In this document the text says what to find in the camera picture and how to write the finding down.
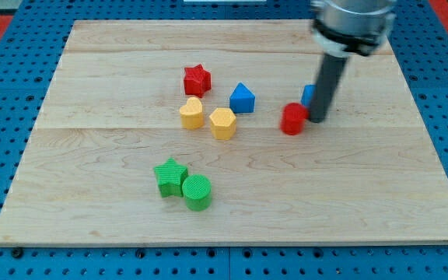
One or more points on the yellow heart block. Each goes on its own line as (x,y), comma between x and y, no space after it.
(192,114)

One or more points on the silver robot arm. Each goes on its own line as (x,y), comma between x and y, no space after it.
(343,28)

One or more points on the green star block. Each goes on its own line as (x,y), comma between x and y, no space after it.
(170,177)

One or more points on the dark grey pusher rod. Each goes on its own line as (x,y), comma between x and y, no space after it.
(328,77)

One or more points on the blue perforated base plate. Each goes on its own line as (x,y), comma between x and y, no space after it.
(29,53)

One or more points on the blue triangle block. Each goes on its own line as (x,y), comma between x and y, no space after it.
(242,100)

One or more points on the red star block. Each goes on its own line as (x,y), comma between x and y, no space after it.
(197,81)

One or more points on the yellow pentagon block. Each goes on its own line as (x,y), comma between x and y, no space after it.
(222,123)

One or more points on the red cylinder block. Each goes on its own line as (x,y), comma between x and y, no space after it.
(294,116)

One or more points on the green cylinder block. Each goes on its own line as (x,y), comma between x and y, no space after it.
(197,192)

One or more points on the blue cube block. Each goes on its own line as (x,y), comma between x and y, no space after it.
(307,95)

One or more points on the light wooden board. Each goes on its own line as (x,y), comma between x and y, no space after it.
(368,175)

